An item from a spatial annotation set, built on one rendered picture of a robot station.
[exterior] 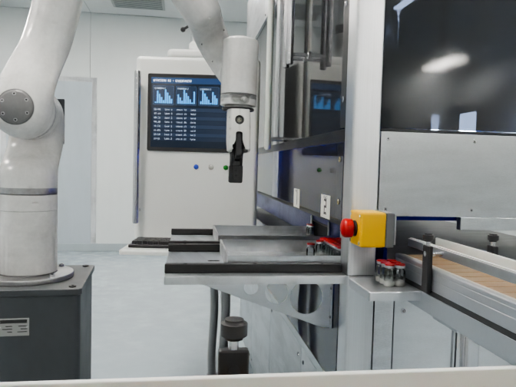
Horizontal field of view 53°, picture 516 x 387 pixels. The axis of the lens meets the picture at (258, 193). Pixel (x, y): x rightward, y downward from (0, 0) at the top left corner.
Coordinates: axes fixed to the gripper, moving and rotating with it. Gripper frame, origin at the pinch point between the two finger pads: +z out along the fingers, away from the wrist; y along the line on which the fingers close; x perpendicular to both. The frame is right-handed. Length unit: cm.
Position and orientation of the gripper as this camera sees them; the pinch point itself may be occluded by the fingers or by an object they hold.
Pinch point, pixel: (235, 174)
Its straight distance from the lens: 121.7
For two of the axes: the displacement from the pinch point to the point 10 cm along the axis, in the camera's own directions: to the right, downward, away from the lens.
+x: -9.9, -0.3, -1.4
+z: -0.4, 10.0, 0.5
